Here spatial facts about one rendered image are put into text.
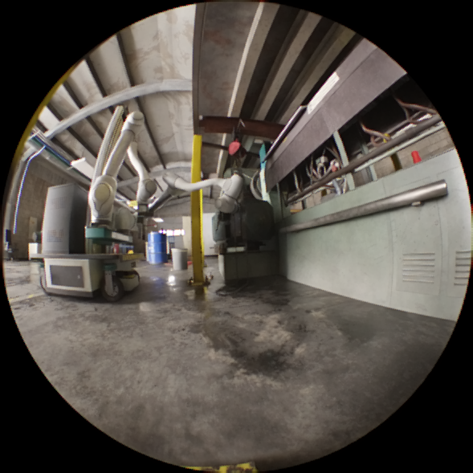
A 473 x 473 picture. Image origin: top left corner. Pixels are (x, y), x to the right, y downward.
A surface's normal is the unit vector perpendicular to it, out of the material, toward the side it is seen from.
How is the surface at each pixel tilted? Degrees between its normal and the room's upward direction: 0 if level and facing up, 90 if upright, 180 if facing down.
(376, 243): 90
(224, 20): 180
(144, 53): 171
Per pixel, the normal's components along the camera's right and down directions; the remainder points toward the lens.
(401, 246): -0.98, 0.04
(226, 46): 0.05, 1.00
